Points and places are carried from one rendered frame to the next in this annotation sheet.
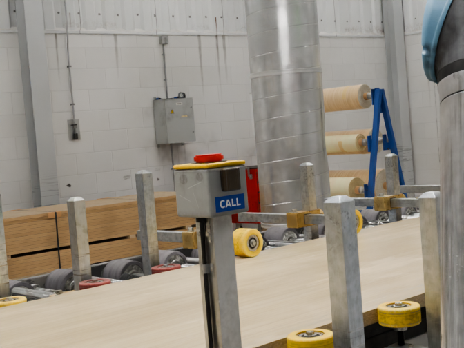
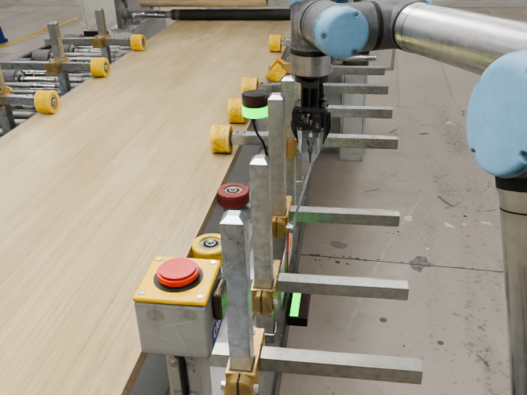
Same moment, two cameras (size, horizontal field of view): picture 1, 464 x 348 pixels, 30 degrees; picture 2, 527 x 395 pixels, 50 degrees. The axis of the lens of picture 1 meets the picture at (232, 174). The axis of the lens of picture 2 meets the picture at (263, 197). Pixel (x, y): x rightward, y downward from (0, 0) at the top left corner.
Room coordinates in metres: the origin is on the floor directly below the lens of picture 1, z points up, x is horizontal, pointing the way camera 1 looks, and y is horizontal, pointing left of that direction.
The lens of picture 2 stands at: (0.76, 0.24, 1.54)
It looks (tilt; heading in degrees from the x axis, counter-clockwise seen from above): 28 degrees down; 322
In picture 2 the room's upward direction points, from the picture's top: 2 degrees counter-clockwise
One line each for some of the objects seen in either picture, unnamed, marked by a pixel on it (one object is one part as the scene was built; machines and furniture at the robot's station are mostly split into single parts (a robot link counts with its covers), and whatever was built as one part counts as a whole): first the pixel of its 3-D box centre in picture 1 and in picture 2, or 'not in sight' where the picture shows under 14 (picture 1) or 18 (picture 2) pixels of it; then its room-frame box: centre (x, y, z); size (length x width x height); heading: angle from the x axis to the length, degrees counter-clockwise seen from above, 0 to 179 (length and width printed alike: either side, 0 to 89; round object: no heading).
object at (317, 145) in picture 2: not in sight; (316, 146); (1.60, -0.59, 1.05); 0.06 x 0.03 x 0.09; 133
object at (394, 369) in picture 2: not in sight; (292, 361); (1.30, -0.24, 0.83); 0.43 x 0.03 x 0.04; 43
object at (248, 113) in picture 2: not in sight; (255, 109); (1.71, -0.50, 1.13); 0.06 x 0.06 x 0.02
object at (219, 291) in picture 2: (230, 179); (219, 298); (1.13, 0.00, 1.20); 0.03 x 0.01 x 0.03; 133
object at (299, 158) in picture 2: not in sight; (296, 136); (2.01, -0.90, 0.87); 0.03 x 0.03 x 0.48; 43
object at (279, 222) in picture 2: not in sight; (278, 216); (1.69, -0.54, 0.85); 0.13 x 0.06 x 0.05; 133
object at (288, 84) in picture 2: not in sight; (288, 160); (1.84, -0.71, 0.90); 0.03 x 0.03 x 0.48; 43
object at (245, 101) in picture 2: not in sight; (255, 98); (1.71, -0.50, 1.16); 0.06 x 0.06 x 0.02
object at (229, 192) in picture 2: not in sight; (234, 208); (1.79, -0.48, 0.85); 0.08 x 0.08 x 0.11
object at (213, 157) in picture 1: (208, 160); (178, 275); (1.16, 0.03, 1.22); 0.04 x 0.04 x 0.02
